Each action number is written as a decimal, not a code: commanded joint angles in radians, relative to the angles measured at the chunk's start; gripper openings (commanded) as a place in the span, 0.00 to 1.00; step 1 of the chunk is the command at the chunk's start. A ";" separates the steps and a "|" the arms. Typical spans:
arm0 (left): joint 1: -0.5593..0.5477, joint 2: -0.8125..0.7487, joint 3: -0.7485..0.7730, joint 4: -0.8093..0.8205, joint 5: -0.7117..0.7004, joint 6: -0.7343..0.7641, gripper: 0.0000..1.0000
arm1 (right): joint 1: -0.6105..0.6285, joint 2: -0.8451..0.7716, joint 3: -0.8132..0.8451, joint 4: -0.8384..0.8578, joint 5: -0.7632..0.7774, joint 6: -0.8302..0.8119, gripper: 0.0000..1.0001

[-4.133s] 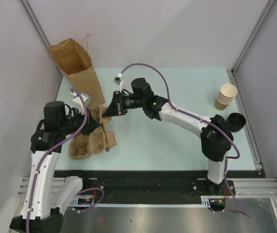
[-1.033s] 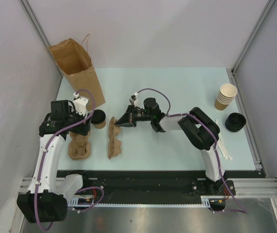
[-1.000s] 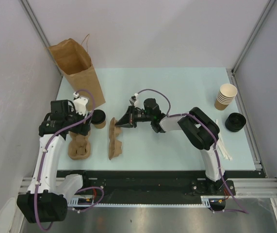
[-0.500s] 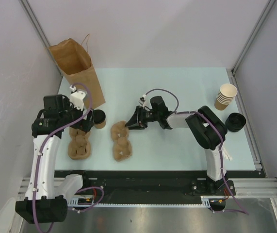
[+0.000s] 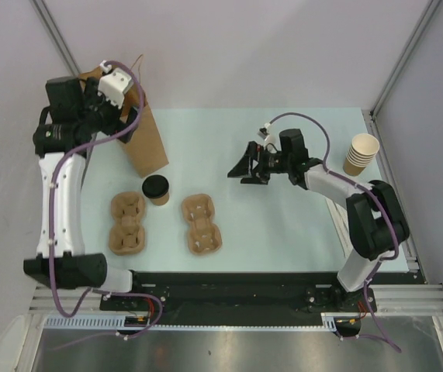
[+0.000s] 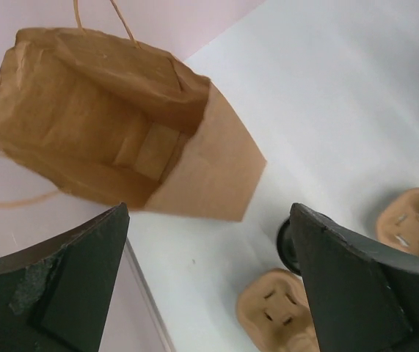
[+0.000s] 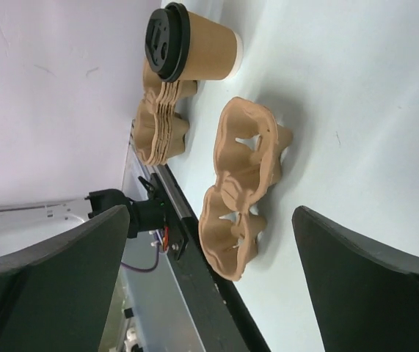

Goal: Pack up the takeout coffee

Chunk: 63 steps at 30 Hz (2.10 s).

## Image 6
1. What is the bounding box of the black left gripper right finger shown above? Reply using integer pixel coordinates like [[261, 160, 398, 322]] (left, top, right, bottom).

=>
[[289, 203, 419, 351]]

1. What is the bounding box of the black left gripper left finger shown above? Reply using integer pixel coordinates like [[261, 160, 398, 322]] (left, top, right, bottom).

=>
[[0, 204, 129, 351]]

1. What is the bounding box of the brown pulp cup carrier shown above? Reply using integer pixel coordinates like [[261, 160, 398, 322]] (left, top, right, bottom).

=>
[[236, 268, 320, 352]]

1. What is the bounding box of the black coffee cup lid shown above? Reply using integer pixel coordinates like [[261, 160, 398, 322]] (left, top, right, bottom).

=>
[[276, 218, 302, 276]]

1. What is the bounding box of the brown paper bag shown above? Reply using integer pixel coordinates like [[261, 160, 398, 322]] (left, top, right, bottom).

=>
[[0, 24, 266, 221]]

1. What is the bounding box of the aluminium frame post left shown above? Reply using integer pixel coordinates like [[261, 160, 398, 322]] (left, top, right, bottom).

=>
[[124, 238, 175, 352]]

